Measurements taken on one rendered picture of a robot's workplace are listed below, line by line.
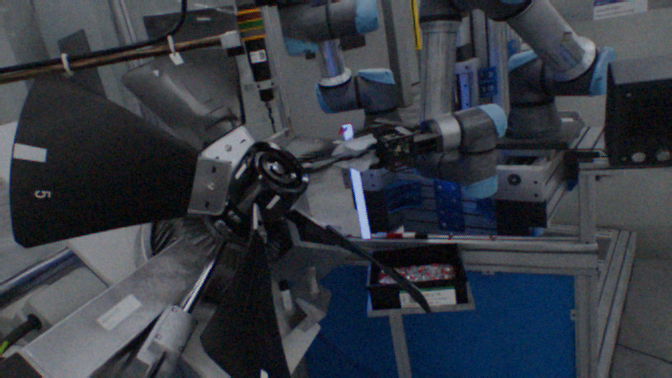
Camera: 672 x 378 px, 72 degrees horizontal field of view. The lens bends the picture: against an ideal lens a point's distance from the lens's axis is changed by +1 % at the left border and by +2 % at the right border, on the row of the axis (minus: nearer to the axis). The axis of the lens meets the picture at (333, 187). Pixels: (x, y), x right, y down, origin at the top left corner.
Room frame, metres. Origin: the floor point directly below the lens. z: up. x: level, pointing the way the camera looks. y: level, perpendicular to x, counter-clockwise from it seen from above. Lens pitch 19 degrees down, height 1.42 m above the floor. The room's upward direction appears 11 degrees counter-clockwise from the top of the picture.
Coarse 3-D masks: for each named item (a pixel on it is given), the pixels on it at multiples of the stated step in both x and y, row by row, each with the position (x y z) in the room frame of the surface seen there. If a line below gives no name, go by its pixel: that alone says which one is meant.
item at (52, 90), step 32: (32, 96) 0.60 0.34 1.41; (64, 96) 0.62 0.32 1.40; (96, 96) 0.64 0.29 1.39; (32, 128) 0.58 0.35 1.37; (64, 128) 0.60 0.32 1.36; (96, 128) 0.62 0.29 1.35; (128, 128) 0.65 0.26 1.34; (64, 160) 0.58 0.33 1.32; (96, 160) 0.61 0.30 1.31; (128, 160) 0.63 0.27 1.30; (160, 160) 0.65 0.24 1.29; (192, 160) 0.69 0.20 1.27; (64, 192) 0.57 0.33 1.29; (96, 192) 0.59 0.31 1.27; (128, 192) 0.62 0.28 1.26; (160, 192) 0.65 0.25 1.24; (32, 224) 0.53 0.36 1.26; (64, 224) 0.56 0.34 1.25; (96, 224) 0.58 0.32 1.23; (128, 224) 0.61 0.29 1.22
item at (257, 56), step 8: (248, 40) 0.82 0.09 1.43; (256, 40) 0.83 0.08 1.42; (248, 48) 0.83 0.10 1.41; (256, 48) 0.83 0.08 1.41; (264, 48) 0.83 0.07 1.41; (248, 56) 0.83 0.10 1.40; (256, 56) 0.82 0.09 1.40; (264, 56) 0.83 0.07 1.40; (256, 64) 0.83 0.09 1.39; (264, 64) 0.83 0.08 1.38; (256, 72) 0.83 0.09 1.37; (264, 72) 0.83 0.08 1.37; (256, 80) 0.83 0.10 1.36; (264, 80) 0.83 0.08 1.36; (264, 96) 0.83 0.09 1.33; (272, 96) 0.84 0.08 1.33
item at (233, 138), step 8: (240, 128) 0.83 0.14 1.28; (224, 136) 0.82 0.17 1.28; (232, 136) 0.82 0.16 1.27; (240, 136) 0.82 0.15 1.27; (248, 136) 0.81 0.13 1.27; (216, 144) 0.82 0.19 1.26; (224, 144) 0.81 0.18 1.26; (232, 144) 0.81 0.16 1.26; (240, 144) 0.81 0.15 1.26; (248, 144) 0.80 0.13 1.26; (208, 152) 0.81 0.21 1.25; (216, 152) 0.81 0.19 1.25; (224, 152) 0.80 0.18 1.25; (232, 152) 0.80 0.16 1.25; (240, 152) 0.80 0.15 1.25; (232, 160) 0.79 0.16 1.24
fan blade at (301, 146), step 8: (296, 136) 1.10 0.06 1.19; (304, 136) 1.09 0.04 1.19; (312, 136) 1.09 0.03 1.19; (296, 144) 1.04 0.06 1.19; (304, 144) 1.03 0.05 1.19; (312, 144) 1.03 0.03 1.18; (320, 144) 1.02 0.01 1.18; (328, 144) 1.02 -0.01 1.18; (336, 144) 1.02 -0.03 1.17; (296, 152) 0.97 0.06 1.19; (304, 152) 0.95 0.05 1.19; (312, 152) 0.93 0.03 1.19; (320, 152) 0.93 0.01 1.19; (328, 152) 0.93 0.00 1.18; (352, 152) 0.95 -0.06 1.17; (360, 152) 0.97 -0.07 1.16; (304, 160) 0.86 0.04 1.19; (312, 160) 0.85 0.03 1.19; (320, 160) 0.86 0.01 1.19
